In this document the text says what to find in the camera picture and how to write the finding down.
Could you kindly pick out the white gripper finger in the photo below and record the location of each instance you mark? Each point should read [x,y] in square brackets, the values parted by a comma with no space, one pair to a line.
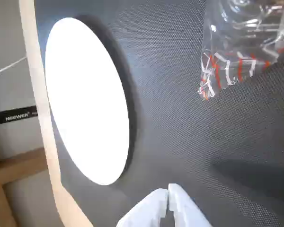
[151,208]
[182,208]

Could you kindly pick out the clear plastic snack packet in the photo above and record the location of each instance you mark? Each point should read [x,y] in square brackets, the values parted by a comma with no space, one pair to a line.
[239,35]

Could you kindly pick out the round white dish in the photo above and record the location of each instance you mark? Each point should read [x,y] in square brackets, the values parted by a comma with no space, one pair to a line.
[85,101]

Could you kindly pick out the dark grey mat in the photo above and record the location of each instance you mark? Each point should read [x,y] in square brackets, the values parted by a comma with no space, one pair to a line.
[170,123]

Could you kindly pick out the black Neewer tripod pole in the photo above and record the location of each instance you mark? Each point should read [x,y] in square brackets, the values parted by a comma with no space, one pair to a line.
[14,116]

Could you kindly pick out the light wooden frame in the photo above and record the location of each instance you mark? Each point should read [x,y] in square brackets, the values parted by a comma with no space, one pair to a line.
[19,166]

